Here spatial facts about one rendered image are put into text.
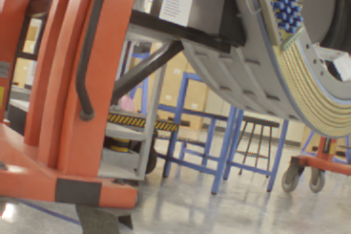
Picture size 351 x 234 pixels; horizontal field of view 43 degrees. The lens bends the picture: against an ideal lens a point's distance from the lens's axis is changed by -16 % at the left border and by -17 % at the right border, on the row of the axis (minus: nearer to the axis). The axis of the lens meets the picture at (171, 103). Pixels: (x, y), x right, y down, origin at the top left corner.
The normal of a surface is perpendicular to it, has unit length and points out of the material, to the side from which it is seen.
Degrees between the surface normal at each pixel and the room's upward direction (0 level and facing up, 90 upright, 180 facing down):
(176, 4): 90
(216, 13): 90
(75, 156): 90
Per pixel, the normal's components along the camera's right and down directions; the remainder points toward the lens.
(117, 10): 0.66, 0.14
